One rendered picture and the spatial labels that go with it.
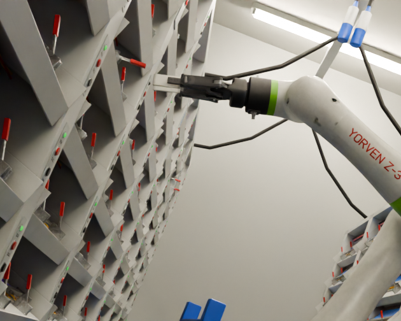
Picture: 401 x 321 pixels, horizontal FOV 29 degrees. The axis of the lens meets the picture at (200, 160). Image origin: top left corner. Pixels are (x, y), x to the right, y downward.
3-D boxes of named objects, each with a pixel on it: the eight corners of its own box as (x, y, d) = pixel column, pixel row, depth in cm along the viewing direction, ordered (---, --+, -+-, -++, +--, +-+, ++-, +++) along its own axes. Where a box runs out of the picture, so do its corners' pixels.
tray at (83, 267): (84, 286, 271) (110, 256, 274) (62, 269, 213) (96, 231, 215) (41, 249, 274) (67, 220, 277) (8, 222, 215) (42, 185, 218)
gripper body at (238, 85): (246, 102, 191) (209, 97, 190) (242, 113, 199) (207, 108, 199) (249, 74, 192) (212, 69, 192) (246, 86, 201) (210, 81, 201)
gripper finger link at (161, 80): (179, 89, 194) (179, 88, 193) (152, 85, 194) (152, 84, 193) (181, 78, 194) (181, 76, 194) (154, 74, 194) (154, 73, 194)
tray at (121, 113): (116, 137, 213) (138, 112, 215) (98, 55, 154) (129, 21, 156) (61, 92, 215) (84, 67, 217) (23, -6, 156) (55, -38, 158)
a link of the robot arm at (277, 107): (316, 126, 201) (322, 85, 201) (324, 125, 189) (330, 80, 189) (263, 119, 201) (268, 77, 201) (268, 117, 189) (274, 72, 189)
